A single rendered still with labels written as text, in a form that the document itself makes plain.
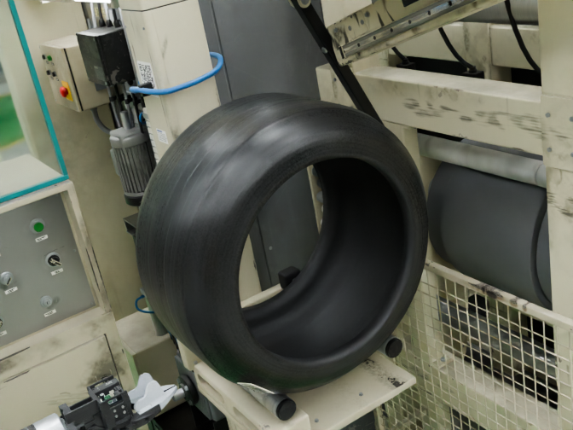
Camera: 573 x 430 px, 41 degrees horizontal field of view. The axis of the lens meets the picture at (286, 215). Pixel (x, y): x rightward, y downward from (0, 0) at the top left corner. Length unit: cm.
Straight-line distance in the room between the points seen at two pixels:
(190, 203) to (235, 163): 10
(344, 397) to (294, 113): 66
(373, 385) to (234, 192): 63
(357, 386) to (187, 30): 85
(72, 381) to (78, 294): 23
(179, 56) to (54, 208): 57
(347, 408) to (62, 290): 82
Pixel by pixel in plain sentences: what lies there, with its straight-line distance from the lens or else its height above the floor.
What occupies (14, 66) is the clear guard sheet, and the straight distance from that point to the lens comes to 190.
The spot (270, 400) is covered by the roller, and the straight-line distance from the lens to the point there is 156.
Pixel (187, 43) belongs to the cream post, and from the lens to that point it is 165.
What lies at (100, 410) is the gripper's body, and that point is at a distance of 144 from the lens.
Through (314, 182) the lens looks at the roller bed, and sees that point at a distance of 202.
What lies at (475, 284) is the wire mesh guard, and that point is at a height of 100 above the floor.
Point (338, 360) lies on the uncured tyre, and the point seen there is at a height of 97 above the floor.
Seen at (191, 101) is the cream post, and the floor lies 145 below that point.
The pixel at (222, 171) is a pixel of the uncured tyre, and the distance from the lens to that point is 131.
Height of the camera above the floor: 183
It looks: 23 degrees down
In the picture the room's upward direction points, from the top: 11 degrees counter-clockwise
